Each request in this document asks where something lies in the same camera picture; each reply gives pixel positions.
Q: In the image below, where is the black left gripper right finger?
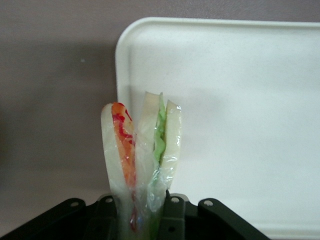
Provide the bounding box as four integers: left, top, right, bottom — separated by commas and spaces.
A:
159, 192, 272, 240

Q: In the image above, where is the triangular sandwich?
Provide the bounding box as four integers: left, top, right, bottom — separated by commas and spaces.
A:
101, 91, 183, 240

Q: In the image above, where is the cream plastic tray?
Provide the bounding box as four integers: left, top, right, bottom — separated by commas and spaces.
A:
115, 16, 320, 239

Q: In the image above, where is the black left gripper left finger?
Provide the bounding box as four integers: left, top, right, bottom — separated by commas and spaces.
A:
0, 194, 119, 240

